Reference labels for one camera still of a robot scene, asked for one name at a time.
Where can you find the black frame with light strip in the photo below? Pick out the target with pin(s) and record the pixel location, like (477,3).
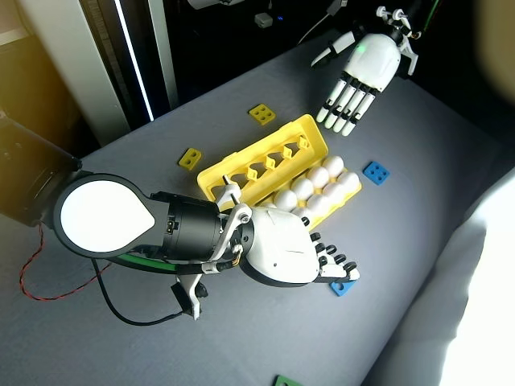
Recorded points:
(120,60)

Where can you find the white device housing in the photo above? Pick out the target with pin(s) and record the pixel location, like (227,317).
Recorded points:
(213,3)

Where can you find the yellow four-hole block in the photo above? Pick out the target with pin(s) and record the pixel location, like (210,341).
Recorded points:
(262,120)

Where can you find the yellow egg carton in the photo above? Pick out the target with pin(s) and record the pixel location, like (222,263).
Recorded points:
(306,128)

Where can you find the white curtain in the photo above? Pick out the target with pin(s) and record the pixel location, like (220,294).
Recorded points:
(462,301)

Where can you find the green four-hole block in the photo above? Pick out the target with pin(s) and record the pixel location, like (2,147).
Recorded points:
(287,381)

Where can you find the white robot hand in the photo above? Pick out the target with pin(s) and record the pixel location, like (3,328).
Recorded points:
(281,249)
(372,60)

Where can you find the white cabinet panel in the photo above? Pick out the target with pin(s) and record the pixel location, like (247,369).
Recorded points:
(68,60)

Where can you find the yellow two-hole block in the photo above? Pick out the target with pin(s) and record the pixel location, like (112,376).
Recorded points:
(190,165)

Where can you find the grey power adapter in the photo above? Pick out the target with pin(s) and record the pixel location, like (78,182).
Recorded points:
(263,20)

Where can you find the white toy egg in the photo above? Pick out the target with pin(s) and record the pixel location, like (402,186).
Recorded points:
(286,199)
(318,204)
(302,212)
(318,175)
(333,165)
(333,192)
(302,187)
(349,181)

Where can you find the blue four-hole block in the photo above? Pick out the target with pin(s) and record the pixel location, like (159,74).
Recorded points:
(376,179)

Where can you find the blue two-hole block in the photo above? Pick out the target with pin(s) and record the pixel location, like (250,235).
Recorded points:
(342,288)

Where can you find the grey metal post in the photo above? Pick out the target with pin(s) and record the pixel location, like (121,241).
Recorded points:
(163,48)

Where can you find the grey table cloth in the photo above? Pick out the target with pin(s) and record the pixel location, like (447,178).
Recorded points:
(241,342)

